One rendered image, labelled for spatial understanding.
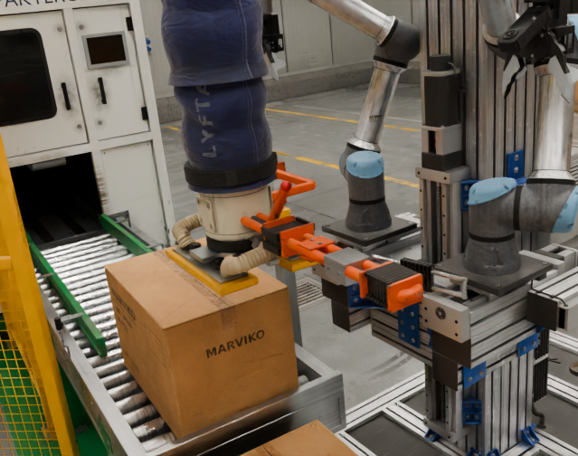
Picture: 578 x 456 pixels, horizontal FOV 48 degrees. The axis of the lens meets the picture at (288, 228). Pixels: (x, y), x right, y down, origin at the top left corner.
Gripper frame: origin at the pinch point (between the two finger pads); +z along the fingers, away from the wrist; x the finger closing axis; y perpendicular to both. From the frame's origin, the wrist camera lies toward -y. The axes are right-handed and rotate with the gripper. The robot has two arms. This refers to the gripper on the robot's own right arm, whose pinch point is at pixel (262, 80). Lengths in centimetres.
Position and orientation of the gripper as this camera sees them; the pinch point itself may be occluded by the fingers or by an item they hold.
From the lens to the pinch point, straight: 211.7
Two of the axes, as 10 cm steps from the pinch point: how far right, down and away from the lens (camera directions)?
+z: 1.0, 9.4, 3.3
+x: -5.7, -2.2, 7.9
